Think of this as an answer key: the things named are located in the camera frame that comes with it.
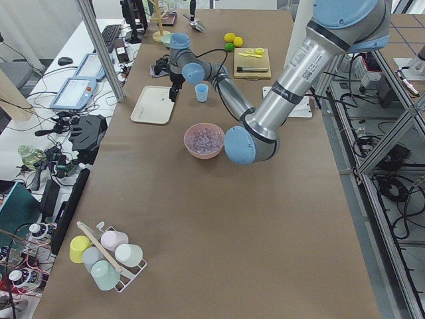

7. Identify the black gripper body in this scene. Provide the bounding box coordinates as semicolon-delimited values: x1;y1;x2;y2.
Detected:
170;72;185;87

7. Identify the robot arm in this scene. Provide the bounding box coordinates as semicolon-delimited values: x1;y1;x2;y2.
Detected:
169;0;391;165

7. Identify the light blue cup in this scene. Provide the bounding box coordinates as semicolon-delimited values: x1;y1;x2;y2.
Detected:
195;83;209;102

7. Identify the pink bowl of ice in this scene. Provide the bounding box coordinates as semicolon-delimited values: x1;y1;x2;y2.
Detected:
183;122;224;160

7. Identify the steel ice scoop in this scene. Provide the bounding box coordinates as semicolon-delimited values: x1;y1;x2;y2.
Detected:
183;0;205;33

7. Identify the pink cup on rack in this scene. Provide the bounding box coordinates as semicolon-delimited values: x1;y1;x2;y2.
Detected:
100;231;129;253

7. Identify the white cup on rack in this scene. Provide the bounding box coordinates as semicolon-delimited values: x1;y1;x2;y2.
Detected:
114;243;143;267

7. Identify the yellow cup on rack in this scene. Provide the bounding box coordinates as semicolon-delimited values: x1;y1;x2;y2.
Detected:
69;235;92;264

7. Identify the grey cup on rack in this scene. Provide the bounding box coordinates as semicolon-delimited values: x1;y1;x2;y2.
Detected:
82;247;104;272

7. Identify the white cup rack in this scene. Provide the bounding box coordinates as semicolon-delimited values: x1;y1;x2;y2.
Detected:
76;221;147;293

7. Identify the mint cup on rack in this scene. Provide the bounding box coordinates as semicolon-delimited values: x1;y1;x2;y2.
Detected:
90;260;120;291

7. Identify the grey folded cloth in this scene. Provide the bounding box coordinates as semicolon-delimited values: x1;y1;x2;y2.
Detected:
150;65;169;78

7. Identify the cream rabbit tray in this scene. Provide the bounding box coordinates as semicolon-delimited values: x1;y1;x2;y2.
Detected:
130;86;174;125

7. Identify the mint green bowl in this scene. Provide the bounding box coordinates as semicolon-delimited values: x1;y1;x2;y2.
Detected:
161;33;173;49

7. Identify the wooden mug tree stand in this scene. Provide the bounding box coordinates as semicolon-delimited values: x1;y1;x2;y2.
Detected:
149;0;171;43

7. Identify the green lime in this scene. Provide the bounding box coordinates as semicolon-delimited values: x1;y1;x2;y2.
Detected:
224;43;234;52

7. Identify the wooden cutting board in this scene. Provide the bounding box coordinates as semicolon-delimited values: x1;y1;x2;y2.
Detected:
234;48;272;79

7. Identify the yellow lemon upper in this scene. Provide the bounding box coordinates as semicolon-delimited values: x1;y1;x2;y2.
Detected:
223;33;236;43

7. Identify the yellow lemon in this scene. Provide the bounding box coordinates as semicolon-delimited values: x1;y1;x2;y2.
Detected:
232;37;244;47
223;33;236;43

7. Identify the yellow lemon lower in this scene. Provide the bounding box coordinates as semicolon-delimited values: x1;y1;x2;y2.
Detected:
232;37;244;47

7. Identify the black keyboard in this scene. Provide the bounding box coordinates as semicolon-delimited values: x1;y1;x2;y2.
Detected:
101;25;122;46

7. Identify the yellow plastic knife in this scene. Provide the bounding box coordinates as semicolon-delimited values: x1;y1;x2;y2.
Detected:
237;53;263;58

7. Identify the teach pendant far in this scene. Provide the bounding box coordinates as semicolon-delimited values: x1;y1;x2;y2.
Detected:
74;53;106;82

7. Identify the teach pendant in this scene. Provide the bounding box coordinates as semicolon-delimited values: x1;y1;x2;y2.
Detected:
50;76;97;110
74;53;106;82

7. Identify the teach pendant near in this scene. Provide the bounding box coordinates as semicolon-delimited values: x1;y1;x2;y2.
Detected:
50;76;97;110

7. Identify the black computer mouse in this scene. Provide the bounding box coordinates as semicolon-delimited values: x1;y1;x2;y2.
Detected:
57;56;73;66

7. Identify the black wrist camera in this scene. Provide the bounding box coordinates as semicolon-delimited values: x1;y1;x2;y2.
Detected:
155;56;169;68

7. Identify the aluminium frame post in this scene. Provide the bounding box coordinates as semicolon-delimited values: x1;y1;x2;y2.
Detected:
76;0;124;102

